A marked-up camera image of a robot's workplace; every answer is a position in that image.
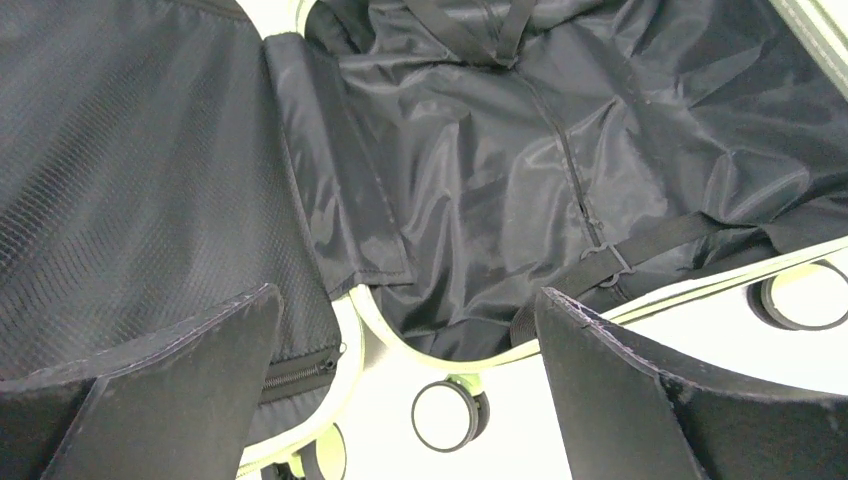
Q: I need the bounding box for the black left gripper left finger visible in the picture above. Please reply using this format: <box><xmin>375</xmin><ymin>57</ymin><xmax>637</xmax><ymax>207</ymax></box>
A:
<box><xmin>1</xmin><ymin>284</ymin><xmax>283</xmax><ymax>479</ymax></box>

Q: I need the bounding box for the green hard-shell suitcase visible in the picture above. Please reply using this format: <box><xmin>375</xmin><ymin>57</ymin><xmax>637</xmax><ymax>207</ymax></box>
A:
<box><xmin>1</xmin><ymin>1</ymin><xmax>847</xmax><ymax>479</ymax></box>

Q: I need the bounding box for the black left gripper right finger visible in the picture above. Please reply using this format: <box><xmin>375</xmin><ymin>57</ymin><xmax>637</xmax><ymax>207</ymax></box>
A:
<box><xmin>535</xmin><ymin>288</ymin><xmax>847</xmax><ymax>479</ymax></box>

